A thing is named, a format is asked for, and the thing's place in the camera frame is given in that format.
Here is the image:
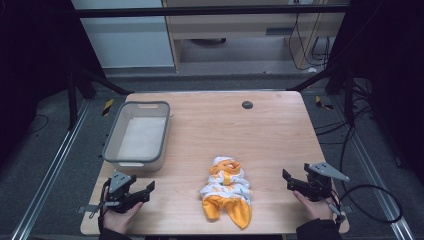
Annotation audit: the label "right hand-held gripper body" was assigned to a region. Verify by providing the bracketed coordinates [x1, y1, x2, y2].
[303, 161, 351, 203]

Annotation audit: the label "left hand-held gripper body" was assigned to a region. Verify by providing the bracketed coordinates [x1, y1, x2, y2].
[101, 171, 138, 215]

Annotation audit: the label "grey plastic basket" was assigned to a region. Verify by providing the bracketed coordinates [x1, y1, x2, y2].
[101, 100, 172, 173]

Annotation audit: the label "orange and white baby garment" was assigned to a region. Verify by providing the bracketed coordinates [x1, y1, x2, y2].
[198, 155, 254, 230]

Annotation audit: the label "person's right hand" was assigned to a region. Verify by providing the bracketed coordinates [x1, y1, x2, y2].
[292, 190, 335, 222]

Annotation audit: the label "person's left hand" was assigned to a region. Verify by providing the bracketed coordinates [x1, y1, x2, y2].
[102, 199, 145, 235]

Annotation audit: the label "yellow and black tape marker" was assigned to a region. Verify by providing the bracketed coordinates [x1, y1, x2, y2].
[314, 95, 334, 111]
[101, 98, 115, 117]

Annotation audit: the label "black metal stand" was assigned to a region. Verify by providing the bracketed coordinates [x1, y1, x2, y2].
[65, 59, 134, 132]
[287, 56, 356, 128]

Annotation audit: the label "white cabinet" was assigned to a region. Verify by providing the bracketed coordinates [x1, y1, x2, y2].
[71, 0, 176, 70]

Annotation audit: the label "wooden desk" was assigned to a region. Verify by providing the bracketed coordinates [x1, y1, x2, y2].
[161, 0, 351, 72]

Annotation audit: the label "black horizontal bar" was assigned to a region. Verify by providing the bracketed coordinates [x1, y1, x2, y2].
[71, 4, 351, 19]

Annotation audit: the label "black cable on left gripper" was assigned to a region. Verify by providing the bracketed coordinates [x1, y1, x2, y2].
[97, 179, 112, 233]

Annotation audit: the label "grey metal table bracket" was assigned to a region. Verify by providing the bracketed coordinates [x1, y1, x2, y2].
[76, 203, 105, 215]

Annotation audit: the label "aluminium floor rail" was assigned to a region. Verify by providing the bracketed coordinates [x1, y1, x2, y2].
[329, 96, 417, 240]
[9, 99, 92, 240]

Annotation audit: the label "black looped cable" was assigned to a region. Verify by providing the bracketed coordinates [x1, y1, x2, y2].
[328, 183, 404, 225]

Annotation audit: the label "thin black floor cable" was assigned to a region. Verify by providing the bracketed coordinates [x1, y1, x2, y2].
[25, 113, 50, 136]

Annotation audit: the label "black cables under desk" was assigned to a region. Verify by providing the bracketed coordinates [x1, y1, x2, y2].
[287, 9, 333, 72]

